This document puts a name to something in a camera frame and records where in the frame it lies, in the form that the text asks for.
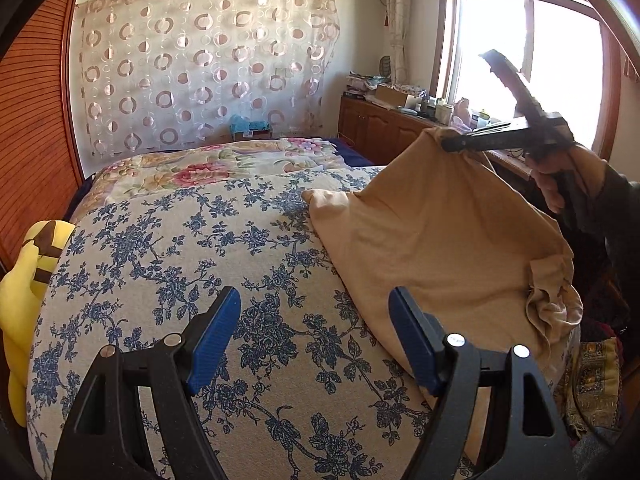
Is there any teal tissue pack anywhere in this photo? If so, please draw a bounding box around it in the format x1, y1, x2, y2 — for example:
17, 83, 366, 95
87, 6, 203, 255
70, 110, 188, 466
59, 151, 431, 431
229, 114, 274, 142

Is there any group of small bottles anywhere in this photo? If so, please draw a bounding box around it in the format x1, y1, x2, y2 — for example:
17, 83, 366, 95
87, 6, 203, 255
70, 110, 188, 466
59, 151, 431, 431
419, 95, 454, 124

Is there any pink floral blanket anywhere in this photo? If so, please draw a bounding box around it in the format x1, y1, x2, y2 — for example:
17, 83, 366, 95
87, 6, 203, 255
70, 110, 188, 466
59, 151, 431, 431
70, 136, 376, 221

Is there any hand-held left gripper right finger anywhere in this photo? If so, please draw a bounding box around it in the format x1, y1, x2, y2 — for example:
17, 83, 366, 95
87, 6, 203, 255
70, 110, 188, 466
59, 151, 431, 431
388, 286, 576, 480

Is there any cardboard box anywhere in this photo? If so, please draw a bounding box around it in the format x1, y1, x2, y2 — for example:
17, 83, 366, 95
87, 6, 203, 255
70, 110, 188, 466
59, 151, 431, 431
374, 84, 417, 109

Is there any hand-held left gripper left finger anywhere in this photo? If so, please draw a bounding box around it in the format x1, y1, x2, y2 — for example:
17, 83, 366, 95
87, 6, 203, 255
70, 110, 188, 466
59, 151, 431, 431
50, 286, 242, 480

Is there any yellow plush toy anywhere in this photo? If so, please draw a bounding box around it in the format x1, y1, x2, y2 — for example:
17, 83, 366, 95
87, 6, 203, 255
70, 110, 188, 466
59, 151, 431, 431
0, 220, 77, 428

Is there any circle patterned sheer curtain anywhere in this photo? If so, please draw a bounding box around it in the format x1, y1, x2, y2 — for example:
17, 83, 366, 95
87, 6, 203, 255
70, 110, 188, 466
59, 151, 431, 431
75, 0, 343, 158

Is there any person's right hand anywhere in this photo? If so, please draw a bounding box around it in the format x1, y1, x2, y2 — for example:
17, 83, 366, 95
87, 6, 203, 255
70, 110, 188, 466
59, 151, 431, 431
529, 145, 609, 214

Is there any beige printed t-shirt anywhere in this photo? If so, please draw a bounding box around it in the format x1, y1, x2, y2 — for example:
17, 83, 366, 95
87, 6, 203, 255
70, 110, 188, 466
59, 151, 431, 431
301, 126, 585, 466

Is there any brown ribbed wooden panel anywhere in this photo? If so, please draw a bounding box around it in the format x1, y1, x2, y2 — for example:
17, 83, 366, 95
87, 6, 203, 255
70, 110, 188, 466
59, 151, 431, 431
0, 0, 88, 271

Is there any gold patterned cushion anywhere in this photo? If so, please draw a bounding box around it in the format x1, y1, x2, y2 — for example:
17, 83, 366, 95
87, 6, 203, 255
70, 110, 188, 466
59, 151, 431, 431
555, 337, 624, 436

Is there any stack of papers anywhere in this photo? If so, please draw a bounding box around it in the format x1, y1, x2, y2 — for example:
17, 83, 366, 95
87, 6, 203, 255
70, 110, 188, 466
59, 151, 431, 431
344, 72, 389, 102

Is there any window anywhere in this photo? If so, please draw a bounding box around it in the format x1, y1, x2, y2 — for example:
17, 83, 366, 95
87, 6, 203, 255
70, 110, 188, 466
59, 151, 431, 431
430, 0, 626, 161

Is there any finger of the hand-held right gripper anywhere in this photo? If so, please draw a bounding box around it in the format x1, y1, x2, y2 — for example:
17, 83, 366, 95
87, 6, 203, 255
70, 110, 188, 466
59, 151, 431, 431
440, 122, 546, 154
478, 49, 556, 122

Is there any wooden cabinet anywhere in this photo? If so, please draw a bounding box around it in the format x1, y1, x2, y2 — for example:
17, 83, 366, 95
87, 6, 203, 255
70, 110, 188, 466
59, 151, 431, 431
337, 95, 536, 181

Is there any cream window curtain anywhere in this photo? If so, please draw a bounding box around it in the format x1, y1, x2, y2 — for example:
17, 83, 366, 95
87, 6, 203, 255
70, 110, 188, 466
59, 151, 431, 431
382, 0, 453, 93

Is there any blue floral bedsheet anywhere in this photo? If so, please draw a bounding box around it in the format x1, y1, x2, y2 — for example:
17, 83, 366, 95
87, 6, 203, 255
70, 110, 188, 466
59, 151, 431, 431
27, 165, 451, 480

